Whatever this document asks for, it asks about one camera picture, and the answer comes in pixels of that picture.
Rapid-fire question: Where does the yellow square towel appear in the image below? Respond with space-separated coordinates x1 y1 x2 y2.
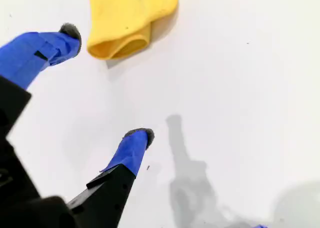
86 0 180 61

